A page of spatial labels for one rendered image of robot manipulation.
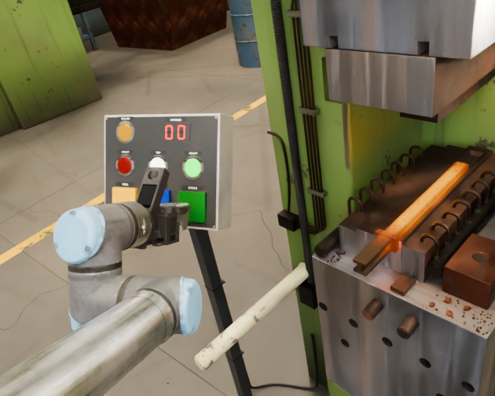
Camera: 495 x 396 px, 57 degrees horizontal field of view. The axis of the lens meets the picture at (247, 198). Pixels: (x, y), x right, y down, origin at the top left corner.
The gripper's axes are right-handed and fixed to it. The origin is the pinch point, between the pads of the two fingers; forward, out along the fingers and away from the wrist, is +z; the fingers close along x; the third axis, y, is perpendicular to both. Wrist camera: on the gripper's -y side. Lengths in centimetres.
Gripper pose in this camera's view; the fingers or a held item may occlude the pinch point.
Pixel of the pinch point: (185, 204)
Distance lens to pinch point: 108.5
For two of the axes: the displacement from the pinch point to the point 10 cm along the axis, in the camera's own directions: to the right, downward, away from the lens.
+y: -0.3, 10.0, 0.8
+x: 9.2, 0.6, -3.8
